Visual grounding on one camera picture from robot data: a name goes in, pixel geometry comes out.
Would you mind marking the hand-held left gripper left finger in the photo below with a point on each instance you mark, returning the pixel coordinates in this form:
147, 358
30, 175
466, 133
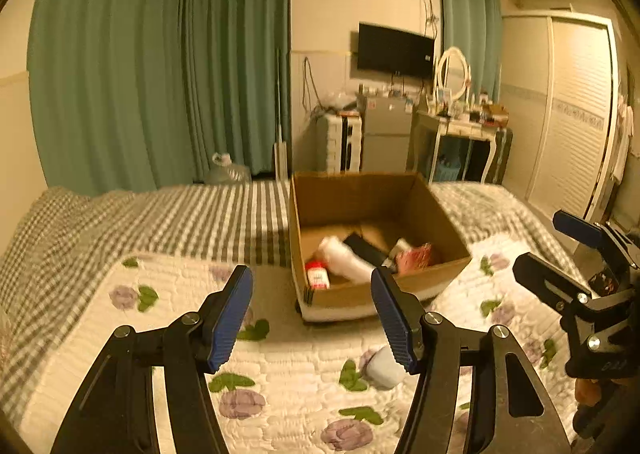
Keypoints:
230, 319

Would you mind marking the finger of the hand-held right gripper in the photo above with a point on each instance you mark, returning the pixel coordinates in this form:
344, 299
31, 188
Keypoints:
575, 229
547, 279

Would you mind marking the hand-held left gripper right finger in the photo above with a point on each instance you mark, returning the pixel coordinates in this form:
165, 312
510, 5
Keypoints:
395, 324

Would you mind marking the small white jar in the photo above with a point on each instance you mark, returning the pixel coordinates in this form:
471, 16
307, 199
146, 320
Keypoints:
382, 366

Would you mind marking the white charger plug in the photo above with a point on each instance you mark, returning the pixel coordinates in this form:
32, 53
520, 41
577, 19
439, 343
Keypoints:
401, 246

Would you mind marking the white plastic bottle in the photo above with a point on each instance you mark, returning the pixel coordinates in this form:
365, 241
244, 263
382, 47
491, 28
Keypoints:
345, 259

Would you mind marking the black remote control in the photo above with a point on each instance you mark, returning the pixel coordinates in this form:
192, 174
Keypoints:
362, 246

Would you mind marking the small red-capped bottle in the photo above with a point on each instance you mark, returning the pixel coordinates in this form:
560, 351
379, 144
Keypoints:
317, 276

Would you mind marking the cardboard box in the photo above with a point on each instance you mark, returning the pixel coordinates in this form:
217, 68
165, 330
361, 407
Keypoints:
350, 199

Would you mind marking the person's right hand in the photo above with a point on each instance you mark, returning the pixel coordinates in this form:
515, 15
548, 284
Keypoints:
586, 391

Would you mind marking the white floral quilt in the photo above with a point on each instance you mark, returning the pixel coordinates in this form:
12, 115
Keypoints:
290, 384

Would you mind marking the dark silver suitcase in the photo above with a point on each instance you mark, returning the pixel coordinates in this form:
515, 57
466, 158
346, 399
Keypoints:
501, 154

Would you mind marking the white louvered wardrobe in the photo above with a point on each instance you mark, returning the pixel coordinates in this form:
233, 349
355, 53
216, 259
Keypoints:
560, 124

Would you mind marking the grey checked bedsheet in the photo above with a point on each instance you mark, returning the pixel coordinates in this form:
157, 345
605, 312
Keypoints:
175, 214

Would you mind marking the blue basket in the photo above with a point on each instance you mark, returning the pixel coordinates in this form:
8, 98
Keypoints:
447, 172

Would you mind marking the clear water jug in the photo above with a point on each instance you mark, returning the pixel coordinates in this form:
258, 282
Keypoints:
227, 172

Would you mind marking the white dressing table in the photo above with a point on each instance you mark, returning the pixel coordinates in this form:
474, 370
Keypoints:
460, 132

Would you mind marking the silver small fridge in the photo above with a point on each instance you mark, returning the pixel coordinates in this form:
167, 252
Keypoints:
387, 134

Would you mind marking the oval white vanity mirror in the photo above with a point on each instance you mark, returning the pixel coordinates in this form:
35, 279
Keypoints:
452, 72

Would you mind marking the narrow teal curtain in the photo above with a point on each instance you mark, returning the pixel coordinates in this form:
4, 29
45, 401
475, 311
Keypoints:
470, 29

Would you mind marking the clear plastic bag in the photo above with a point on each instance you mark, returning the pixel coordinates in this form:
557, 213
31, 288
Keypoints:
340, 102

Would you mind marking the wide teal curtain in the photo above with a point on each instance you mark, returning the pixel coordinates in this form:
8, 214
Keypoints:
110, 64

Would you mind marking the black wall television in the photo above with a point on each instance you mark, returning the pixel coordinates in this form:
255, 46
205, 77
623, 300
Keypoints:
395, 50

